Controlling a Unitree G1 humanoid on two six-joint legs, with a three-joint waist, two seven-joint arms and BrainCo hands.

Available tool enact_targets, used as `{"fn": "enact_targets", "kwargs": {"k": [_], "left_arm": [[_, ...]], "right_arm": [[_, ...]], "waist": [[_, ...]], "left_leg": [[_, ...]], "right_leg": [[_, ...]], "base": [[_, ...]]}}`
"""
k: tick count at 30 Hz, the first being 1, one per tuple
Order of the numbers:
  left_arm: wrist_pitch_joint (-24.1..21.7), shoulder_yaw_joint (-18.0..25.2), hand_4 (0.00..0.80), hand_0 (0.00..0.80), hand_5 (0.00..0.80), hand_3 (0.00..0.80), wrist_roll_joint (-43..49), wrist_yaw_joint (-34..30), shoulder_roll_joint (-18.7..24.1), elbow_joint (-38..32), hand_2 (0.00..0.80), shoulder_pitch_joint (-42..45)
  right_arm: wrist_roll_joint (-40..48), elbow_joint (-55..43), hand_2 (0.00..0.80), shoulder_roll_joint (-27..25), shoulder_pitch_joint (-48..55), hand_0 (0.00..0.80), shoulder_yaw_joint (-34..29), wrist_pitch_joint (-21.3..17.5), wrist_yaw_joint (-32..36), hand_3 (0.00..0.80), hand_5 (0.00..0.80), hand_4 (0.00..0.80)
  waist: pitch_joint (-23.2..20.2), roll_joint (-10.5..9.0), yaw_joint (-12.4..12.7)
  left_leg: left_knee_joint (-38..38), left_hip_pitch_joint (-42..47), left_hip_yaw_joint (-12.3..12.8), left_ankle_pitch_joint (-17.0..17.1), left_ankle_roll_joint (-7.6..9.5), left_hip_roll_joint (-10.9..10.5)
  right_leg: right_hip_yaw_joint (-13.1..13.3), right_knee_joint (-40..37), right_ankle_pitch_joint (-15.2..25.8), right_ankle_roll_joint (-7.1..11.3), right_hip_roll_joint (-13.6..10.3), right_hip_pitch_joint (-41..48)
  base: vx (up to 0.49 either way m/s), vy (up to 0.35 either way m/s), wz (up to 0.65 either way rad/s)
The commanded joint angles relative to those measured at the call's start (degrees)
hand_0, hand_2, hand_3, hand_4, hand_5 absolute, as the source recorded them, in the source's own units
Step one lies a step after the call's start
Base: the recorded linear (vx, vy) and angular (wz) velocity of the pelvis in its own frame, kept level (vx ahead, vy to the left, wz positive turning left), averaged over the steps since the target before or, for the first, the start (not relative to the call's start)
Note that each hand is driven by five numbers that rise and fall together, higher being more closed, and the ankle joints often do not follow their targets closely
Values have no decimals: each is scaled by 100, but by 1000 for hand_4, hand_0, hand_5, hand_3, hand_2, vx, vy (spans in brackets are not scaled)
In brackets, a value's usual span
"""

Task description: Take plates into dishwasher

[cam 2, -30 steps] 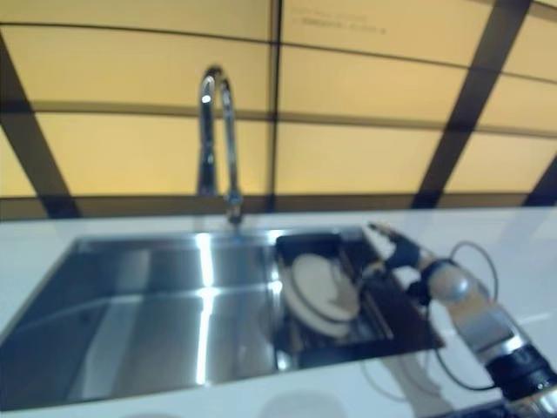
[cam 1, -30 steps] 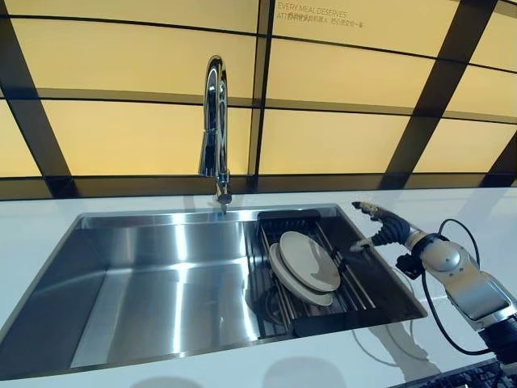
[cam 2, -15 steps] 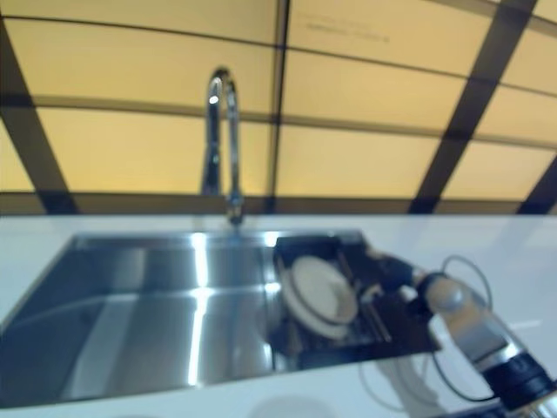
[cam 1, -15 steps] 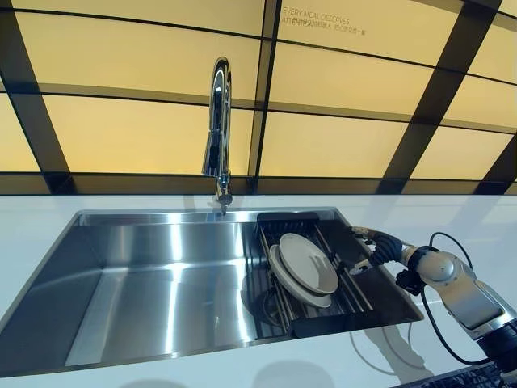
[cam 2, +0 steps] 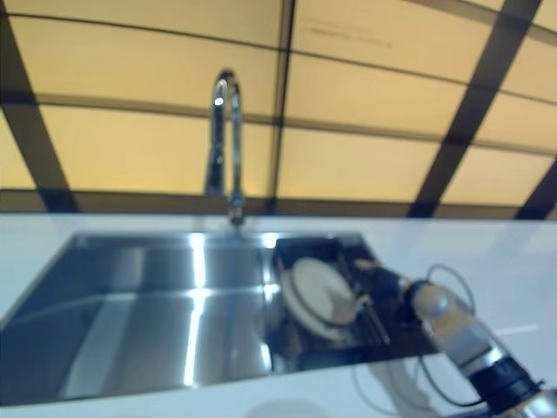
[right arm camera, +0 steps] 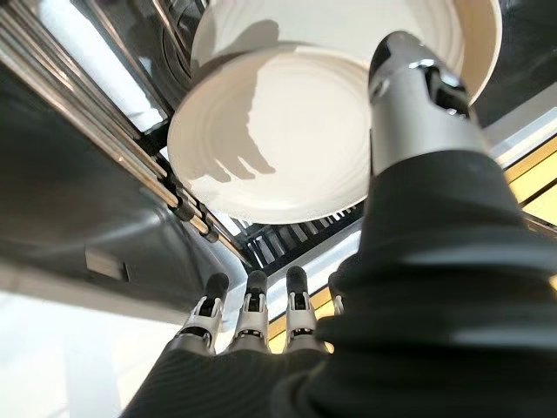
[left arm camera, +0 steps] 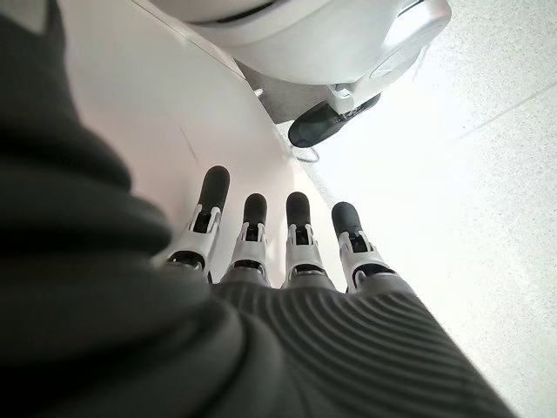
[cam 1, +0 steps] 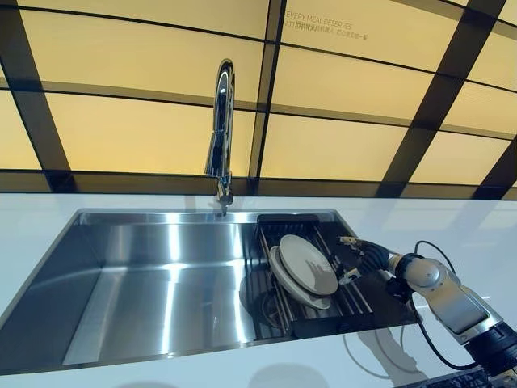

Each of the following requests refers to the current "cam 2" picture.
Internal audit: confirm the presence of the cream ceramic plate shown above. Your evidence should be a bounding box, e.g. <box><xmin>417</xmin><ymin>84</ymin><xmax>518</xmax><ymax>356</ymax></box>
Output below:
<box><xmin>280</xmin><ymin>272</ymin><xmax>350</xmax><ymax>343</ymax></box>
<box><xmin>292</xmin><ymin>257</ymin><xmax>356</xmax><ymax>326</ymax></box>

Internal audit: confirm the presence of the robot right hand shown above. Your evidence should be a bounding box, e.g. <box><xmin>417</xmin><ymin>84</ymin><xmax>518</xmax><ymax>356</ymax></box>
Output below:
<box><xmin>354</xmin><ymin>259</ymin><xmax>411</xmax><ymax>308</ymax></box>

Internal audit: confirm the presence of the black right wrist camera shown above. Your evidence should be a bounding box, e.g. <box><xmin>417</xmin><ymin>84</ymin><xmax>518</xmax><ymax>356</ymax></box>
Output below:
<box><xmin>394</xmin><ymin>300</ymin><xmax>432</xmax><ymax>337</ymax></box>

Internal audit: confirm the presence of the stainless steel sink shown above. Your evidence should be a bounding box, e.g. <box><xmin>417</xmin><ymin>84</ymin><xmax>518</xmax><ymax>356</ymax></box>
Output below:
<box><xmin>0</xmin><ymin>230</ymin><xmax>437</xmax><ymax>408</ymax></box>

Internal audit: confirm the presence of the black dish drying rack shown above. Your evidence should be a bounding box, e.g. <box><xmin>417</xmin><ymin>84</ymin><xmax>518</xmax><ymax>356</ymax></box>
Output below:
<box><xmin>264</xmin><ymin>234</ymin><xmax>437</xmax><ymax>374</ymax></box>

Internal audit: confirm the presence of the chrome gooseneck faucet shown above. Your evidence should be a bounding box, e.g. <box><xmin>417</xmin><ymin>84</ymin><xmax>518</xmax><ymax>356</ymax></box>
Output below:
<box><xmin>204</xmin><ymin>68</ymin><xmax>246</xmax><ymax>228</ymax></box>

